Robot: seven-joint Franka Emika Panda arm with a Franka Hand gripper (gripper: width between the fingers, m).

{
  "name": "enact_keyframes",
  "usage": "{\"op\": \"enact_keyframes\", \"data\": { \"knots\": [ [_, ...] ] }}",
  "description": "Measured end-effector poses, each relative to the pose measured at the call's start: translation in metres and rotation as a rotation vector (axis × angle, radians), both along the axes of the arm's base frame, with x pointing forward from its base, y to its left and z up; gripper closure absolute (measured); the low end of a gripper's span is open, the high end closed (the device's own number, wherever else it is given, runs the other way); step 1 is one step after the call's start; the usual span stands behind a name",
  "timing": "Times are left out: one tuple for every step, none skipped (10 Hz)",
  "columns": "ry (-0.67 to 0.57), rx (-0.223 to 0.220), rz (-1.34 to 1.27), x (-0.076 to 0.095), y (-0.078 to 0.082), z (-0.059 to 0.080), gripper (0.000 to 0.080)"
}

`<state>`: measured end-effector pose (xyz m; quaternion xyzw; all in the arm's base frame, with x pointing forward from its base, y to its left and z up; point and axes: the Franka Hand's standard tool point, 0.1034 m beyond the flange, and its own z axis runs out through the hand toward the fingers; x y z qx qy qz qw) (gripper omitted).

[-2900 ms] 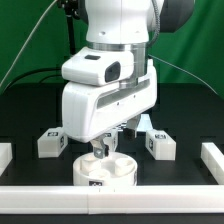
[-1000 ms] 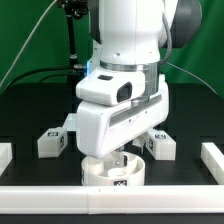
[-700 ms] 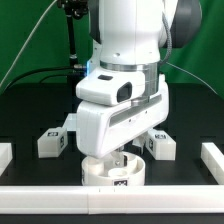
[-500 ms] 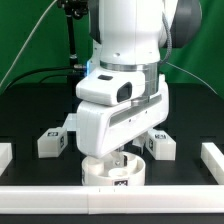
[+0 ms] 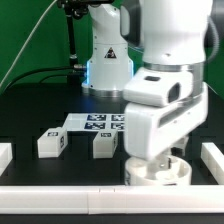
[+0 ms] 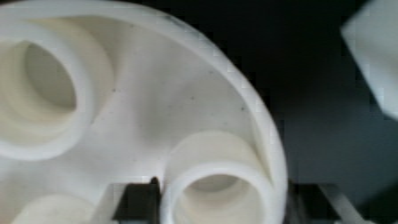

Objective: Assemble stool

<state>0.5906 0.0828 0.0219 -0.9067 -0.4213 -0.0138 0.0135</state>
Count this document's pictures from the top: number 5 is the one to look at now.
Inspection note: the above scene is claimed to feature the white left fence bar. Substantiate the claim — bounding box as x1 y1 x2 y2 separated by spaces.
0 143 12 176

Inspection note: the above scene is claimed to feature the black cable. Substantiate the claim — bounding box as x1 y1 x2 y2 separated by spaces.
0 65 88 96

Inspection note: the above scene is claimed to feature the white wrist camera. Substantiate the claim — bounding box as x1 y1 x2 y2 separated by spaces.
123 68 193 107

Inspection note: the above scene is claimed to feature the white cable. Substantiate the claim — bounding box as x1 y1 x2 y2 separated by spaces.
0 0 58 88

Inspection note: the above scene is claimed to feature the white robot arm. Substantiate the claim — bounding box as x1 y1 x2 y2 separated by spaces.
82 0 214 176

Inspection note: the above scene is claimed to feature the white right fence bar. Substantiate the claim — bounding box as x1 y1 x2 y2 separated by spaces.
201 142 224 185

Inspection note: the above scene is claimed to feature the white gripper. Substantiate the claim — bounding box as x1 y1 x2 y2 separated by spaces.
124 91 208 171

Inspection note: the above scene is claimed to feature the white marker base plate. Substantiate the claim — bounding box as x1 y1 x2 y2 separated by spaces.
63 113 124 132

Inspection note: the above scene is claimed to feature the white front fence bar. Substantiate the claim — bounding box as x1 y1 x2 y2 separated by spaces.
0 185 224 215

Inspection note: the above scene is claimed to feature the white fence bar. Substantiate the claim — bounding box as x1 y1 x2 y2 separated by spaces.
0 143 12 176
0 185 224 215
201 142 224 185

